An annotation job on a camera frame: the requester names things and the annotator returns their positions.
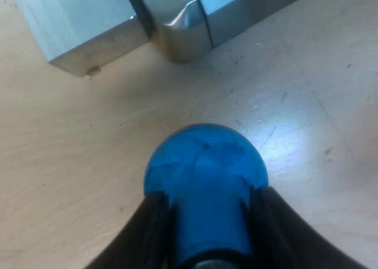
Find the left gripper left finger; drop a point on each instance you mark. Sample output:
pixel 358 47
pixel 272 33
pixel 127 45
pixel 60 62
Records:
pixel 138 236

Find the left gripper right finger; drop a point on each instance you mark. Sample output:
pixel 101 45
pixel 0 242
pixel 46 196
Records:
pixel 289 236

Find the bright blue tamper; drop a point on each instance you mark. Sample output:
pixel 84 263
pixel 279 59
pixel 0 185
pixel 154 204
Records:
pixel 206 177

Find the metal block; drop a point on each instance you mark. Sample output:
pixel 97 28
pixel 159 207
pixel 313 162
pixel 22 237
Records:
pixel 74 24

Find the steel espresso machine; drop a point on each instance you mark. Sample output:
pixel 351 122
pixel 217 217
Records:
pixel 206 18

